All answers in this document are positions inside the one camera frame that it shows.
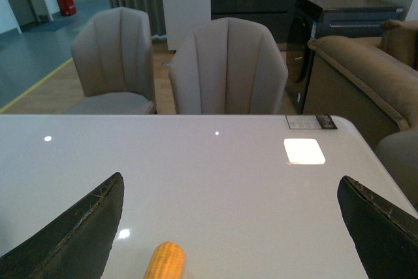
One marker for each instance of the table label sticker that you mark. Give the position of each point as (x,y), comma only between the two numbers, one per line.
(318,121)

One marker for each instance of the beige chair, left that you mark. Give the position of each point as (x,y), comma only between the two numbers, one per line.
(113,57)

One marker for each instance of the black washing machine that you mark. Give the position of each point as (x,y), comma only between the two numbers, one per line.
(314,19)

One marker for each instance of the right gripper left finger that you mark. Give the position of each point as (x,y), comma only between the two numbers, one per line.
(77,243)

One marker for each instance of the red fire extinguisher box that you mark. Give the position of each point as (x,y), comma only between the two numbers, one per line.
(66,7)

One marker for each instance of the brown sofa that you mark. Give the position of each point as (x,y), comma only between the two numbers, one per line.
(371,81)

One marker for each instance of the beige chair, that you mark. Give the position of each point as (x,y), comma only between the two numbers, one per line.
(228,66)
(113,57)

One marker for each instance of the beige chair, right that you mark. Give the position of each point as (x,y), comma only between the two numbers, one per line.
(228,66)

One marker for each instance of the yellow corn cob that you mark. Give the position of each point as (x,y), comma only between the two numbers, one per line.
(167,261)

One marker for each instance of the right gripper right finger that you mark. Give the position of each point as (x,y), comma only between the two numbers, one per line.
(385,236)

